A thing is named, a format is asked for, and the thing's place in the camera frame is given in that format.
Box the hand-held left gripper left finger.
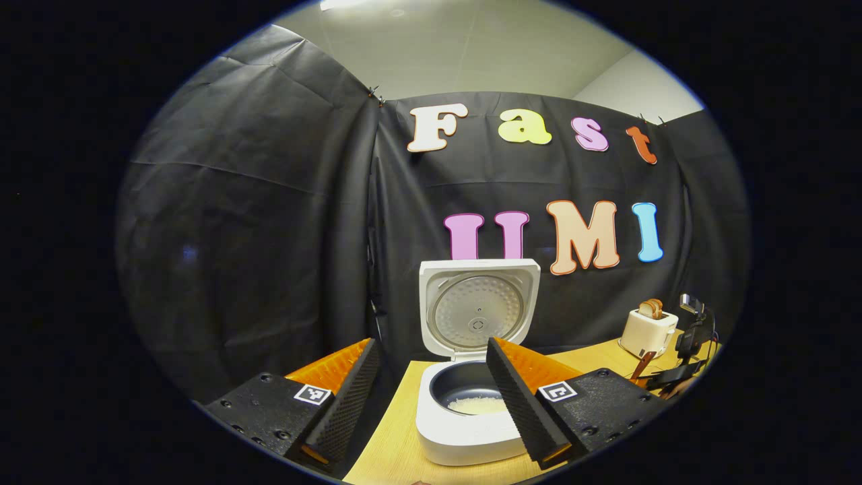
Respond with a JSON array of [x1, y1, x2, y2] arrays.
[[204, 337, 383, 476]]

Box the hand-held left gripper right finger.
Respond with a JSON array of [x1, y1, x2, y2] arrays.
[[486, 337, 664, 470]]

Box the brown wooden spoon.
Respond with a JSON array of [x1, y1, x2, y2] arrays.
[[632, 350, 657, 386]]

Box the white rice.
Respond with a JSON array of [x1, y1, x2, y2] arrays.
[[448, 396, 507, 416]]

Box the white rice cooker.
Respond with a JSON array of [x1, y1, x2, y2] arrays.
[[416, 259, 541, 467]]

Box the white toaster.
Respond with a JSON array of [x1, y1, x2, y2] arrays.
[[620, 309, 679, 359]]

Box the black backdrop cloth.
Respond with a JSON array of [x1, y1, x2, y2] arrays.
[[114, 26, 752, 405]]

